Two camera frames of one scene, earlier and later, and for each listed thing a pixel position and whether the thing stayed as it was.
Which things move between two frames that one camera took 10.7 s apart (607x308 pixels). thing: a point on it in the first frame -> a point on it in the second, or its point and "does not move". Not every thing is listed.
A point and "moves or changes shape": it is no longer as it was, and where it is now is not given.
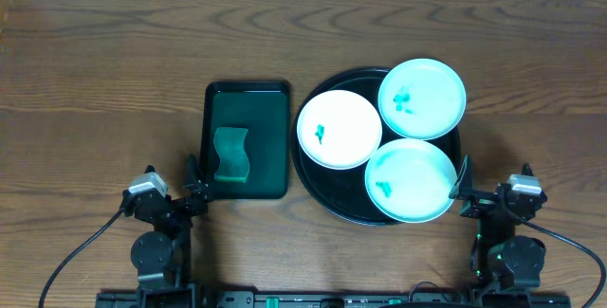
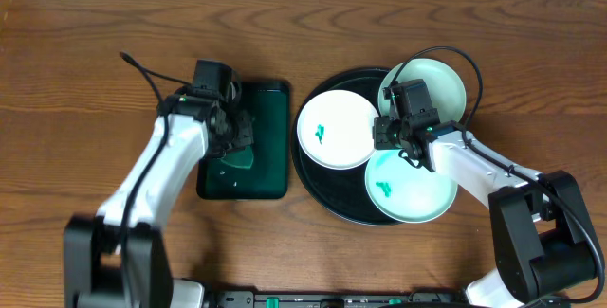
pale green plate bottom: (410, 180) does not move
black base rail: (333, 299) does not move
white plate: (339, 129) does not move
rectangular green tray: (246, 138) does not move
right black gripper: (464, 189) -> (380, 140)
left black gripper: (175, 204) -> (242, 134)
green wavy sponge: (234, 163) moves or changes shape
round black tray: (343, 192) does not move
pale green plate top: (421, 99) does not move
